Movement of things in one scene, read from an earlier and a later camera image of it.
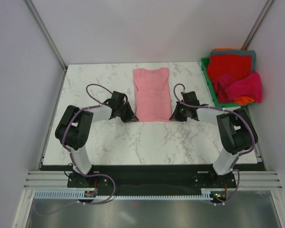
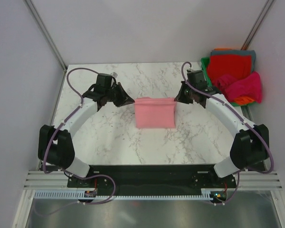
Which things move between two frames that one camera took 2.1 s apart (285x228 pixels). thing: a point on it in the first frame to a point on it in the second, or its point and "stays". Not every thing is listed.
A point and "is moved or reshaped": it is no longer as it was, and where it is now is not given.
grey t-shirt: (251, 52) stays
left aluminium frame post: (46, 33) stays
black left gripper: (130, 117) to (124, 99)
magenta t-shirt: (228, 88) stays
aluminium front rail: (245, 179) stays
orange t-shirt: (244, 100) stays
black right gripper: (175, 116) to (181, 98)
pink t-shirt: (152, 95) is moved or reshaped
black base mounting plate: (150, 178) stays
